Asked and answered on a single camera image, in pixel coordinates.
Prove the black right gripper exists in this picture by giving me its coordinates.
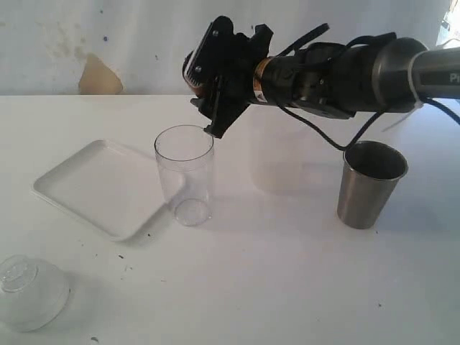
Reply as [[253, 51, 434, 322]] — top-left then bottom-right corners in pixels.
[[190, 24, 273, 139]]

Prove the stainless steel cup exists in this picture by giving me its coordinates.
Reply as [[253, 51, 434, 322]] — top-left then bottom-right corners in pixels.
[[337, 141, 408, 229]]

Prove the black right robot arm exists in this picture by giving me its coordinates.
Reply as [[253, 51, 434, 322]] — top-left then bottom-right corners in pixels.
[[182, 17, 459, 138]]

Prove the clear plastic tumbler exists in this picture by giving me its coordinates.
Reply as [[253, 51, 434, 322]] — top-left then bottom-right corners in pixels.
[[153, 124, 214, 226]]

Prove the clear dome lid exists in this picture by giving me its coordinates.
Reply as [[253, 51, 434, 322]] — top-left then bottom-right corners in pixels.
[[1, 255, 70, 333]]

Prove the white rectangular plastic tray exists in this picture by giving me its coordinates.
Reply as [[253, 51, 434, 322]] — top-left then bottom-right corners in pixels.
[[32, 139, 175, 242]]

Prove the white zip tie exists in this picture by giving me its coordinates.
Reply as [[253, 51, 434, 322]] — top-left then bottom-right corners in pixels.
[[380, 39, 454, 133]]

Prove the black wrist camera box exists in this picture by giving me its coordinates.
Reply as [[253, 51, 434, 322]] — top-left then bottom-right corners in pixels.
[[182, 16, 234, 97]]

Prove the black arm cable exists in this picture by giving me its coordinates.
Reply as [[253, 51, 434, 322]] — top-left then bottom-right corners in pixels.
[[276, 23, 460, 154]]

